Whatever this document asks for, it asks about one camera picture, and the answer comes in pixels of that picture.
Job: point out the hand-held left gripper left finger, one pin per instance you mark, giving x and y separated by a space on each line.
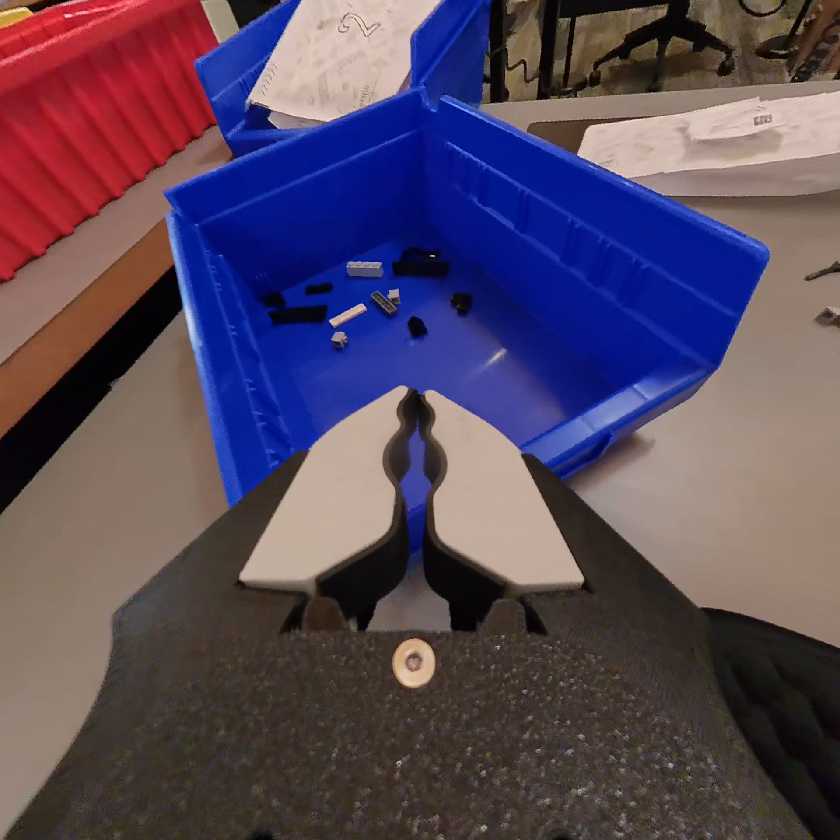
328 518

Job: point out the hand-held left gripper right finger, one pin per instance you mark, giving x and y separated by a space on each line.
505 518

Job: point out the grey desk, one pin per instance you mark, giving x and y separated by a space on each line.
722 394

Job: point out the white long plate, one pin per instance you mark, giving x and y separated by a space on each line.
348 316

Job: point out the black cube brick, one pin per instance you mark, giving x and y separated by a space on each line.
417 327

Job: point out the dark grey long plate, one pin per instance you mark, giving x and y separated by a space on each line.
382 306

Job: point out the black small stud piece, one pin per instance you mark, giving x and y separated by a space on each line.
461 302

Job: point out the black small plate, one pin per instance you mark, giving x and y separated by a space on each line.
319 289

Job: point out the light grey angled plate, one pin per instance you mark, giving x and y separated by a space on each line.
364 268

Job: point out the wooden edged side table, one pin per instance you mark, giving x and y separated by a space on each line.
65 308

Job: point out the black quilted pad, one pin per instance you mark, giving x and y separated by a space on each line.
787 709

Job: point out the white printed paper bag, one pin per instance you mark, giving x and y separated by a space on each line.
722 164

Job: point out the blue storage bin stack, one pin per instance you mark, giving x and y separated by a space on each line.
223 85

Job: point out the printed paper sheet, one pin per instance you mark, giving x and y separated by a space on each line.
341 59

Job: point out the red storage bin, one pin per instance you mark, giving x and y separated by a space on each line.
79 118

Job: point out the black swivel chair base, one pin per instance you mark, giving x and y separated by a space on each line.
663 39

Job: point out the yellow storage bin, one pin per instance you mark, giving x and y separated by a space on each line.
13 16

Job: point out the black small bracket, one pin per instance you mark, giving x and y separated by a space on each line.
274 299

